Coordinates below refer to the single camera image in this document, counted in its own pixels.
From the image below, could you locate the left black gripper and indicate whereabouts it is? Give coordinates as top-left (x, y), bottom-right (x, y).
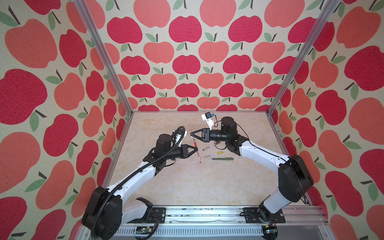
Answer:
top-left (163, 144), bottom-right (198, 161)

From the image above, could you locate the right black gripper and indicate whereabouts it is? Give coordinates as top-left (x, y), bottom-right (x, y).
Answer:
top-left (189, 127), bottom-right (229, 144)

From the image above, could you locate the red gel pen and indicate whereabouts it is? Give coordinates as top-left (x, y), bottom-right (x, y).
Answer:
top-left (193, 138), bottom-right (202, 164)

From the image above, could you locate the white patterned pen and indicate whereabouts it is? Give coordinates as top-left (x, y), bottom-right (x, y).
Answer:
top-left (203, 141), bottom-right (221, 151)

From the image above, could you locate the green fountain pen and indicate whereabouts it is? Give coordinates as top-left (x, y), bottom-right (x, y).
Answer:
top-left (212, 157), bottom-right (234, 161)

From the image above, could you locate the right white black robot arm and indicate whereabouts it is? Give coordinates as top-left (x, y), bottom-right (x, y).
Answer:
top-left (191, 117), bottom-right (314, 223)

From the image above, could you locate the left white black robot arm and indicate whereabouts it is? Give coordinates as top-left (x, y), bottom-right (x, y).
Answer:
top-left (82, 132), bottom-right (198, 240)

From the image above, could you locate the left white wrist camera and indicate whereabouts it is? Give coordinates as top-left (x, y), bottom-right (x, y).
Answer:
top-left (172, 130), bottom-right (187, 147)

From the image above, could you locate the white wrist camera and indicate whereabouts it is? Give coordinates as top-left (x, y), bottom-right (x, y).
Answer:
top-left (201, 112), bottom-right (215, 130)
top-left (172, 130), bottom-right (187, 147)

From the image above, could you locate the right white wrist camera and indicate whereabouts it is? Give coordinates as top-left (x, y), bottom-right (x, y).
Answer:
top-left (201, 112), bottom-right (215, 130)

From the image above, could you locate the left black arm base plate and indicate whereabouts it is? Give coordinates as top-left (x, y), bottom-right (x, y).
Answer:
top-left (129, 208), bottom-right (166, 224)

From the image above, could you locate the right thin black cable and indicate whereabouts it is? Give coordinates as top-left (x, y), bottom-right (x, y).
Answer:
top-left (214, 119), bottom-right (310, 206)

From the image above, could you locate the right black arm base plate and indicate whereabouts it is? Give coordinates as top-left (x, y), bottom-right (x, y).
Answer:
top-left (239, 207), bottom-right (286, 224)

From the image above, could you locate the white slotted cable duct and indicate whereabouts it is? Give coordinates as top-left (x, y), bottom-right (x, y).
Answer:
top-left (114, 224), bottom-right (264, 238)

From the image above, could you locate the aluminium front frame rail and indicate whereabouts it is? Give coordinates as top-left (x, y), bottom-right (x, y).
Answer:
top-left (122, 204), bottom-right (329, 226)

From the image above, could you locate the left black corrugated cable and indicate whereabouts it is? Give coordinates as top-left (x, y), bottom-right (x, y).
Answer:
top-left (89, 125), bottom-right (186, 240)

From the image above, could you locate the left aluminium frame post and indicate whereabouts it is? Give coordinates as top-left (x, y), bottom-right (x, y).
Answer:
top-left (74, 1), bottom-right (133, 117)

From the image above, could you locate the aluminium frame post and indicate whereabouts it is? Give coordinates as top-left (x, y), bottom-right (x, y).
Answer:
top-left (267, 0), bottom-right (341, 118)
top-left (74, 1), bottom-right (133, 117)

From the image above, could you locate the right aluminium frame post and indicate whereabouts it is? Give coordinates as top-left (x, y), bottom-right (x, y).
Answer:
top-left (267, 0), bottom-right (341, 118)

